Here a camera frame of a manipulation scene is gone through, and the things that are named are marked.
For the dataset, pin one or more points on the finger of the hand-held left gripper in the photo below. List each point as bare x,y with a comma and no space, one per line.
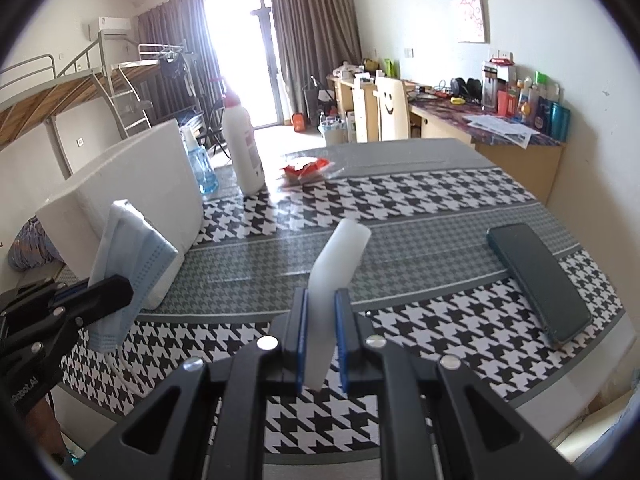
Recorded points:
42,295
100,297

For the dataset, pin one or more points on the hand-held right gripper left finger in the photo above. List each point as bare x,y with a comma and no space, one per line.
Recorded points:
300,342

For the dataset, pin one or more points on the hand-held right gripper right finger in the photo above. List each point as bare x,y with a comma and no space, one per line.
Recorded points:
342,342

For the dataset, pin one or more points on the blue face mask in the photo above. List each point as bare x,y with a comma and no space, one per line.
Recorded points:
127,252

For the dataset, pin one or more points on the white sponge block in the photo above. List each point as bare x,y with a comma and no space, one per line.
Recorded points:
335,270

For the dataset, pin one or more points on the white foam box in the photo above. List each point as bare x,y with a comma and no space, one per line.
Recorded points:
125,175

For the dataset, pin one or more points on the person's left forearm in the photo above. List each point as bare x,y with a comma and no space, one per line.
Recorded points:
47,430

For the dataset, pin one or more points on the blue bedding bundle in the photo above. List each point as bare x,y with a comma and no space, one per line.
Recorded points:
32,250

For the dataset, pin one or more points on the houndstooth tablecloth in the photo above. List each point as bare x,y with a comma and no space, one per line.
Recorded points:
400,210

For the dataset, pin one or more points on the blue spray bottle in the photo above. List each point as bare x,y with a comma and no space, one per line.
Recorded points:
202,170

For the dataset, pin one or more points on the red snack packet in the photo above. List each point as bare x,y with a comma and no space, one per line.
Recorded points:
305,169

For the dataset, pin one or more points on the metal bed ladder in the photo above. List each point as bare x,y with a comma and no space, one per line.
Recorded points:
127,100

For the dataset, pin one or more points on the white pump bottle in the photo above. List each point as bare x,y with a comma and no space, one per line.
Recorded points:
245,150

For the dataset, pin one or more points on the metal bunk bed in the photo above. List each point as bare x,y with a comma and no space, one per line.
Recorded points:
170,95
60,95

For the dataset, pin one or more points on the dark green phone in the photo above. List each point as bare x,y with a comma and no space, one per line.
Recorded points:
540,280

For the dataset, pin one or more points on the black folding chair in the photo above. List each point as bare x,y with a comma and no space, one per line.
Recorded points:
218,125

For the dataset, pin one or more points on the grey waste bucket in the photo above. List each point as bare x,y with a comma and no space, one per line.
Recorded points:
332,132

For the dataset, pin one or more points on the red floor container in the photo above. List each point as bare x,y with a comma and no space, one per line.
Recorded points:
299,123

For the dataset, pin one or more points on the wooden desk with drawers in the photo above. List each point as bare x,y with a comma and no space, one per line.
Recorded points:
345,105

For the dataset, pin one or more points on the wooden chair with smiley face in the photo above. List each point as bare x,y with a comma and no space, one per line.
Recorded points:
392,110

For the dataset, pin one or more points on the hanging dark clothes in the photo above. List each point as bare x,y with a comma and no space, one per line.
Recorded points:
175,66

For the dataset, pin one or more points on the desk with patterned cover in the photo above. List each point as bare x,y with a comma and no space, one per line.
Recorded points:
525,170

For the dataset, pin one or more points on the printed paper sheets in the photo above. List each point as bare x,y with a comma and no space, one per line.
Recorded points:
500,127

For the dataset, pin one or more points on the white air conditioner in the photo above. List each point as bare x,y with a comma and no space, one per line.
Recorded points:
110,27

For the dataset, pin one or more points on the black headphones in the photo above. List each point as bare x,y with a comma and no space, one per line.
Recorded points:
465,90

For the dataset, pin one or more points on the brown curtain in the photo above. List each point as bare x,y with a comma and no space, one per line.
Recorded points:
170,25
315,35

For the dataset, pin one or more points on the glass balcony door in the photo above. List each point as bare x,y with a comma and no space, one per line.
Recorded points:
245,50

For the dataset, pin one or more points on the row of toiletry bottles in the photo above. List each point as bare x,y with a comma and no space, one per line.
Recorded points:
530,105

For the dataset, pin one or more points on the double white wall socket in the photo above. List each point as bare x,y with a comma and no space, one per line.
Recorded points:
500,54

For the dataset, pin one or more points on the pink wall picture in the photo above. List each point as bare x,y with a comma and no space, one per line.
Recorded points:
472,20

